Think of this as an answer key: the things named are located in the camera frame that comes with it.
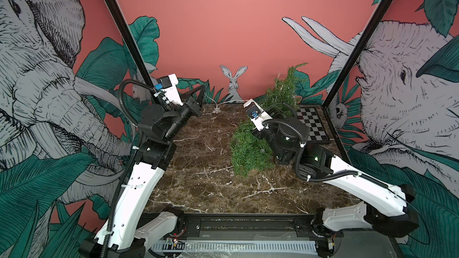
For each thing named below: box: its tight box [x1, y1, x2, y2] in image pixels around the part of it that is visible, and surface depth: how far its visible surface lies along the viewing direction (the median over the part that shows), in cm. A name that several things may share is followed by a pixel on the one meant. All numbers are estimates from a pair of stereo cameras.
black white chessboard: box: [296, 106, 330, 144], surface depth 110 cm
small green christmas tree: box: [260, 63, 308, 111], surface depth 84 cm
